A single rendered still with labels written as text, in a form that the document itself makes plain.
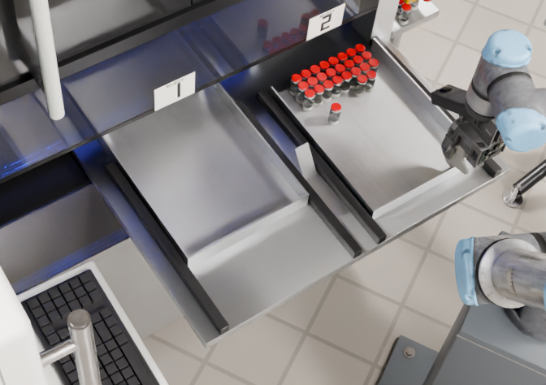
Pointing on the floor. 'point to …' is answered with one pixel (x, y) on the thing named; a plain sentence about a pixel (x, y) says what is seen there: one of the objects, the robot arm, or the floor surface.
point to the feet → (510, 197)
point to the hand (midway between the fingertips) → (452, 159)
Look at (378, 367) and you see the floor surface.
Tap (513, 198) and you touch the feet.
